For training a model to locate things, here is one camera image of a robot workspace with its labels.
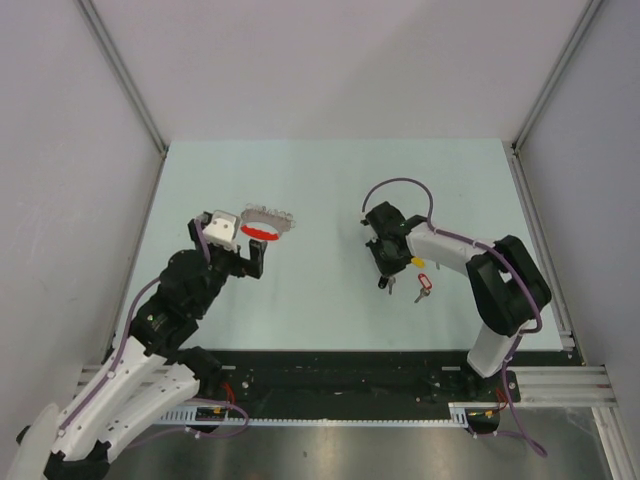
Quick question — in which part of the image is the left aluminium frame post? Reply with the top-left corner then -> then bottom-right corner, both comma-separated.
74,0 -> 169,154

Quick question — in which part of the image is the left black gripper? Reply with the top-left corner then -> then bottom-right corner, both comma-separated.
189,222 -> 266,315

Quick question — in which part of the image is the silver red keyring holder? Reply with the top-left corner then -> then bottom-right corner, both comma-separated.
240,204 -> 296,242

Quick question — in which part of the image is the key with yellow tag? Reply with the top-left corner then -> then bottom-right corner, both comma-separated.
411,257 -> 425,268

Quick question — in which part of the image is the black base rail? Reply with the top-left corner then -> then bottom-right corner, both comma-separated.
198,350 -> 521,422

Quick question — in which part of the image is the white slotted cable duct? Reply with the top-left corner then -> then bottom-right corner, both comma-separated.
153,404 -> 486,428

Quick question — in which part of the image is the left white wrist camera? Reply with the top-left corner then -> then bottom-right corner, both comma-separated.
203,210 -> 241,253

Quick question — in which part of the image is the key with red tag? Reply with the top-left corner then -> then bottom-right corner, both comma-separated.
414,273 -> 433,304

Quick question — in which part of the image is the aluminium extrusion crossbar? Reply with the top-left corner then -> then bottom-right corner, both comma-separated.
74,364 -> 616,406

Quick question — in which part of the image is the right aluminium frame post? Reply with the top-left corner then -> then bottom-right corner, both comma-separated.
512,0 -> 606,151

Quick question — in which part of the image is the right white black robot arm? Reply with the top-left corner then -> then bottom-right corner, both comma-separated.
361,202 -> 552,401

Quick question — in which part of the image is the aluminium frame post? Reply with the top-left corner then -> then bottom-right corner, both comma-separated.
512,0 -> 606,151
74,0 -> 169,154

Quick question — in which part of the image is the key with black tag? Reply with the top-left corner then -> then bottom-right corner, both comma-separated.
378,275 -> 396,295

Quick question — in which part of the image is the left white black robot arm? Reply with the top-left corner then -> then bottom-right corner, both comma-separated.
7,211 -> 267,479

